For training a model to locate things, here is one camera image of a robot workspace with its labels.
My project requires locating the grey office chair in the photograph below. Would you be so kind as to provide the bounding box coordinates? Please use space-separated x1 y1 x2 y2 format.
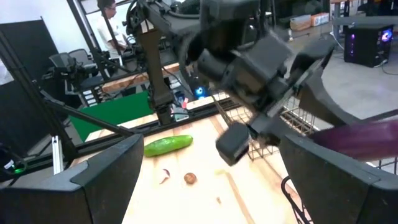
48 52 77 75
68 48 98 71

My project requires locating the small brown round piece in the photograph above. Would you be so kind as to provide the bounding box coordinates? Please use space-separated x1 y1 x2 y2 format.
183 172 198 185

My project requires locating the blue lit computer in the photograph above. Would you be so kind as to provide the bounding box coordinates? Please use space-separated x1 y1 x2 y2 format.
191 82 210 100

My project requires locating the wooden workbench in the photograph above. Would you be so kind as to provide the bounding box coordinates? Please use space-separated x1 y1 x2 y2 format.
101 62 182 93

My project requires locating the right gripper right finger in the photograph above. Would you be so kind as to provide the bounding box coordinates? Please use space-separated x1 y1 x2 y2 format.
279 132 398 224

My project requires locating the green cucumber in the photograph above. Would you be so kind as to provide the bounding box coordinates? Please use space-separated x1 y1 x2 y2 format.
143 134 194 158

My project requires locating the black partition panel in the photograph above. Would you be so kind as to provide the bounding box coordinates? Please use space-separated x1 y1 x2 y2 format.
0 19 72 156

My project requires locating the small white pink clove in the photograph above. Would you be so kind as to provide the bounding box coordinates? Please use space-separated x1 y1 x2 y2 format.
159 168 172 185

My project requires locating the bronze wire basket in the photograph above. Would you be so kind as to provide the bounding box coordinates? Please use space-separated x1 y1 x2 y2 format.
214 91 317 161

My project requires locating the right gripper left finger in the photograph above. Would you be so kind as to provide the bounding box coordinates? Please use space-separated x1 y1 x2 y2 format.
0 133 146 224

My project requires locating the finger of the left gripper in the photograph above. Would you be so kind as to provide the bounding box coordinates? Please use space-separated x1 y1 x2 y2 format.
289 39 361 127
215 121 251 168

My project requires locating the green floor mat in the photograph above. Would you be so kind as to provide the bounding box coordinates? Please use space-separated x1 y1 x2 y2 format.
68 90 154 143

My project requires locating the black device green light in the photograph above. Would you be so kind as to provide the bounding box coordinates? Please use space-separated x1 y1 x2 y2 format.
0 144 30 183

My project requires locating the black computer tower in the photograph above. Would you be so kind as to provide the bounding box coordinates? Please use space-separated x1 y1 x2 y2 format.
343 24 395 68

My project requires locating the purple eggplant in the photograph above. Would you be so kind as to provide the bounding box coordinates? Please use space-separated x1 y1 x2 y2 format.
309 119 398 162

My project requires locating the person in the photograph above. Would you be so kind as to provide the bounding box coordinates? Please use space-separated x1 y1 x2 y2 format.
95 0 129 60

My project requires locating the cardboard box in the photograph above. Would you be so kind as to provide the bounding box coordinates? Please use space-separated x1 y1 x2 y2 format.
310 12 330 27
289 14 312 32

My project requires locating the silver aluminium bracket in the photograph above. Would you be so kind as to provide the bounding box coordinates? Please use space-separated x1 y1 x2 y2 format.
51 134 65 175

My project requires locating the grey table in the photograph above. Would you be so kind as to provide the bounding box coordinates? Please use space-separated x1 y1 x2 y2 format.
331 14 398 28

